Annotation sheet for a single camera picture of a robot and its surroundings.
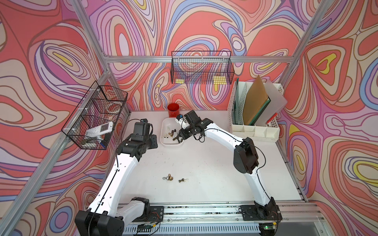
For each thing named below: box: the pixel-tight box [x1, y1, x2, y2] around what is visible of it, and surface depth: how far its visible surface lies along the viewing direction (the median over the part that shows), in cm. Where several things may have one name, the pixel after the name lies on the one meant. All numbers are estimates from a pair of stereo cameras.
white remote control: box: [85, 121, 114, 138], surface depth 70 cm
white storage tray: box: [159, 117, 185, 148], surface depth 105 cm
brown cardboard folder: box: [242, 74, 269, 126], surface depth 100 cm
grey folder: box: [255, 79, 288, 127], surface depth 93 cm
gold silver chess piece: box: [162, 173, 174, 181], surface depth 86 cm
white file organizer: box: [227, 81, 288, 143], surface depth 101 cm
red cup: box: [167, 103, 181, 118], surface depth 110 cm
